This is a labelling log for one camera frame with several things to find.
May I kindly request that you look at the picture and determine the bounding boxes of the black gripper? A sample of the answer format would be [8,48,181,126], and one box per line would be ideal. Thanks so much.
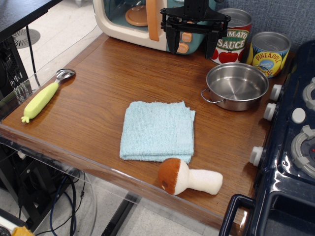
[160,0,231,59]

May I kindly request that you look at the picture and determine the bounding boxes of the light blue towel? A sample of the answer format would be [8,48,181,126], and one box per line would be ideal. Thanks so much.
[120,101,195,163]

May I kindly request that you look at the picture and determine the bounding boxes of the tomato sauce can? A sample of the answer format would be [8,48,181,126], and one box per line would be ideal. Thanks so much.
[211,8,252,64]

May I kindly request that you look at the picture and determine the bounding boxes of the toy microwave oven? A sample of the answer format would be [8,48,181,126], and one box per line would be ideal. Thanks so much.
[92,0,217,55]

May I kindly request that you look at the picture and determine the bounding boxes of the orange toy plate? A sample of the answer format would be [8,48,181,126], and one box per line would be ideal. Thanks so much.
[125,5,148,27]

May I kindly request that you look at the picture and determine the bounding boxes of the small steel pot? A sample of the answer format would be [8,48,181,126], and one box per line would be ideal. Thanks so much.
[201,62,269,111]

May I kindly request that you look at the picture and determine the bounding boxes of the pineapple can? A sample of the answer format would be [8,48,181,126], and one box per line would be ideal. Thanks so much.
[246,31,291,78]

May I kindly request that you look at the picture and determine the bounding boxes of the plush brown white mushroom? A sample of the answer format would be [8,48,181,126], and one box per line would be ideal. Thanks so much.
[157,158,223,195]

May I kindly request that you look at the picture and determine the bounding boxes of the black table leg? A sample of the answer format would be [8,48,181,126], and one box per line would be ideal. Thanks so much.
[101,192,140,236]

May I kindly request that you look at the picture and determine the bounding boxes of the black side desk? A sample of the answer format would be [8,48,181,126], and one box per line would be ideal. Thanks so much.
[0,0,60,99]

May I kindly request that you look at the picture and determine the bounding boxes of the dark blue toy stove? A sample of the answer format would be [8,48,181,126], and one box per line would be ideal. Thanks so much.
[220,41,315,236]

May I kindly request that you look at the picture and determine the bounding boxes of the clear acrylic table guard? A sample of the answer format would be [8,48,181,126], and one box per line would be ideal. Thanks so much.
[0,34,257,227]

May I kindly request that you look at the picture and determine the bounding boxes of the spoon with green handle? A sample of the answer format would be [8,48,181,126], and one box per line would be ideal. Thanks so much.
[21,69,75,123]

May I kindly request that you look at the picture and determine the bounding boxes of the black floor cable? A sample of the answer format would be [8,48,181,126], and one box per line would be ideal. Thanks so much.
[36,172,87,236]

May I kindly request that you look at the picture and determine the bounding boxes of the blue floor cable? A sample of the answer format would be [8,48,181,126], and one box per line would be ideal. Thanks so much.
[50,176,77,236]

